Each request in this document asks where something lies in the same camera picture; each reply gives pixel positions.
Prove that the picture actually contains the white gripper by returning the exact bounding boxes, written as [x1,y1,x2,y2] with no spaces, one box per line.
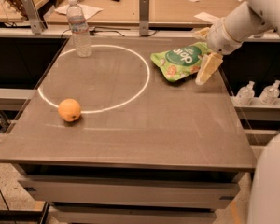
[193,18,242,85]

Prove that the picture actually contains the green rice chip bag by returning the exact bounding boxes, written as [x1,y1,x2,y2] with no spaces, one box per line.
[150,42,211,82]

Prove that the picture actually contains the white paper right desk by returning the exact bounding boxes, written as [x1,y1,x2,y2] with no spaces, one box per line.
[194,12,219,24]

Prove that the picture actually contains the left sanitizer pump bottle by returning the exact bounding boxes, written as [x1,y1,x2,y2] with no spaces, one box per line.
[235,81,255,105]

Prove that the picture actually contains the sanitizer pump bottle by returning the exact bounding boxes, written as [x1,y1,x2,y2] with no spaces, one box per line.
[259,80,280,105]
[235,81,255,105]

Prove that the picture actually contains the right sanitizer pump bottle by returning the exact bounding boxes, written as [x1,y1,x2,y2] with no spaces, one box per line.
[259,80,280,105]

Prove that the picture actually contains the clear plastic water bottle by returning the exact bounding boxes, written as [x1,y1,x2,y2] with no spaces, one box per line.
[66,0,92,58]

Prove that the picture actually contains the white paper behind bottle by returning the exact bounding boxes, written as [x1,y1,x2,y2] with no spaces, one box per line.
[55,5,102,19]

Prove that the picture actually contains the orange fruit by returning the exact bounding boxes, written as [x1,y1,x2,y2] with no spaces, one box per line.
[58,99,81,122]

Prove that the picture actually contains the drawer cabinet under table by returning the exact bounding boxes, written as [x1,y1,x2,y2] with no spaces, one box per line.
[19,175,240,224]

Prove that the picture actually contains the middle metal bracket post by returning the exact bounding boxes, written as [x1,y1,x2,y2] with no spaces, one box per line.
[139,0,149,36]

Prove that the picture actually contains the metal bracket post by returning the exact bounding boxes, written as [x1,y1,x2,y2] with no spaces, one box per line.
[21,0,45,35]
[139,0,149,36]

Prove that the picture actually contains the black cable on ledge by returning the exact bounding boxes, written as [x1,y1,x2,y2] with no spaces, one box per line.
[60,26,158,38]

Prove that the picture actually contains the left metal bracket post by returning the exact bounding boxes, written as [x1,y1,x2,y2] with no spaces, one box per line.
[21,0,45,35]

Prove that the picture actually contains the black floor cable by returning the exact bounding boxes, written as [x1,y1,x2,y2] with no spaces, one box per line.
[0,177,17,224]

